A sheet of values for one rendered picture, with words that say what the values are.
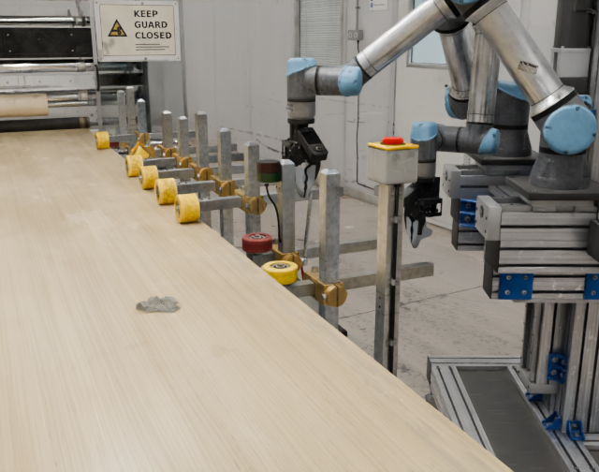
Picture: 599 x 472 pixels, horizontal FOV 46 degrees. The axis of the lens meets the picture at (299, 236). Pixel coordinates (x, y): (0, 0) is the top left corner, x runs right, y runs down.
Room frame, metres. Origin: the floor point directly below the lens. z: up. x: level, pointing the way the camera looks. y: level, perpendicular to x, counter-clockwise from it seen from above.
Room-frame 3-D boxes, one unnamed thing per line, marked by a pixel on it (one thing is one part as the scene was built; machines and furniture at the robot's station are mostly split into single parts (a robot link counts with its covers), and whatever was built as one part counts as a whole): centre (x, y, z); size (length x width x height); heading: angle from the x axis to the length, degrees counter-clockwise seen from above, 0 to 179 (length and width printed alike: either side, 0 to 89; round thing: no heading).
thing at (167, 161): (2.74, 0.40, 0.95); 0.50 x 0.04 x 0.04; 114
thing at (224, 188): (2.25, 0.25, 0.95); 0.13 x 0.06 x 0.05; 24
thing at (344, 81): (1.86, -0.11, 1.30); 0.11 x 0.11 x 0.08; 73
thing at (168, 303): (1.30, 0.28, 0.91); 0.09 x 0.07 x 0.02; 92
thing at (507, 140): (2.31, -0.69, 1.09); 0.15 x 0.15 x 0.10
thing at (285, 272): (1.53, 0.04, 0.85); 0.08 x 0.08 x 0.11
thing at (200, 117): (2.45, 0.34, 0.92); 0.03 x 0.03 x 0.48; 24
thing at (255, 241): (1.78, 0.11, 0.85); 0.08 x 0.08 x 0.11
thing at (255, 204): (2.02, 0.15, 0.95); 0.13 x 0.06 x 0.05; 24
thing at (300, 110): (1.87, 0.00, 1.23); 0.08 x 0.08 x 0.05
